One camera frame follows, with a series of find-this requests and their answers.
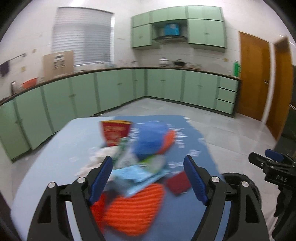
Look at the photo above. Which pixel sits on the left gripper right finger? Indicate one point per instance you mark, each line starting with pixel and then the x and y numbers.
pixel 246 220

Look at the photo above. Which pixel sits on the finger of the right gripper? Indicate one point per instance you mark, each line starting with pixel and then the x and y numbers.
pixel 259 161
pixel 278 157

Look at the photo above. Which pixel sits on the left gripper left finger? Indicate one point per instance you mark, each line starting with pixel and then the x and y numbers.
pixel 50 220

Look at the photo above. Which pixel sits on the red foam net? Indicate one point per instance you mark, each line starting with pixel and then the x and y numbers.
pixel 98 210

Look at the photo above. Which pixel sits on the dark red scrub pad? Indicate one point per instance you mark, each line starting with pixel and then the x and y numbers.
pixel 178 184

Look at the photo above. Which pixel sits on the orange foam net sleeve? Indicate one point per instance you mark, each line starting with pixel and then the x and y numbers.
pixel 134 215

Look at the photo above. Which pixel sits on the wooden door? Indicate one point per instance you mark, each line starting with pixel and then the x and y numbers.
pixel 282 92
pixel 255 76

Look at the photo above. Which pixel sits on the crumpled white paper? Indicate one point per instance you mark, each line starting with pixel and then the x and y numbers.
pixel 97 159

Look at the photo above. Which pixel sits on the light blue wrapper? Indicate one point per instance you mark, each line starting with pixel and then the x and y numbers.
pixel 130 180

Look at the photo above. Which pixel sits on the green white snack wrapper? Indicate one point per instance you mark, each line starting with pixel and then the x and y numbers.
pixel 124 156

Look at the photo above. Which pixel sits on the green thermos bottle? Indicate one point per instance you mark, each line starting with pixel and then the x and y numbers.
pixel 236 69

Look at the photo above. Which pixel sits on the green lower cabinets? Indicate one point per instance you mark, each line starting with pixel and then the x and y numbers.
pixel 32 116

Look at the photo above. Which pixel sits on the green cabinets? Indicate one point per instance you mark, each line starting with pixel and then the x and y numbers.
pixel 204 27
pixel 32 116

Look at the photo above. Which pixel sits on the red paper cup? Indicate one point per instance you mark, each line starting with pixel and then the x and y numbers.
pixel 115 130

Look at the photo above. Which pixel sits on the blue plastic bag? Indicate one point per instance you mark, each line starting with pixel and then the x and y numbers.
pixel 150 139

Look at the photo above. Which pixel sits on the black wok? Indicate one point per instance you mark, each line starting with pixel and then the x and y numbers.
pixel 179 63

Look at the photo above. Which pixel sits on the orange basin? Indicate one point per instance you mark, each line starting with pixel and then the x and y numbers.
pixel 29 83

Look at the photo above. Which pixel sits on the white pot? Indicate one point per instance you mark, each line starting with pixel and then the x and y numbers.
pixel 164 62

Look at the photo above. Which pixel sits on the green upper cabinets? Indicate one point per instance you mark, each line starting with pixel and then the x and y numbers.
pixel 204 27

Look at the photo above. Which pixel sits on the range hood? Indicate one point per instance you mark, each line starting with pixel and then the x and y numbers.
pixel 168 39

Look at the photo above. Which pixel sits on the cardboard box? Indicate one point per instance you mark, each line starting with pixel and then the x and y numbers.
pixel 57 64

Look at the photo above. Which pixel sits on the dark hanging towel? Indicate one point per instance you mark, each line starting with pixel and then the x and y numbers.
pixel 5 68

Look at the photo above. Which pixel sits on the blue box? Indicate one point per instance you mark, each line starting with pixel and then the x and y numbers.
pixel 172 29

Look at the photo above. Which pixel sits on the window blind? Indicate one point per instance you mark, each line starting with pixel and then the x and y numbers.
pixel 89 33

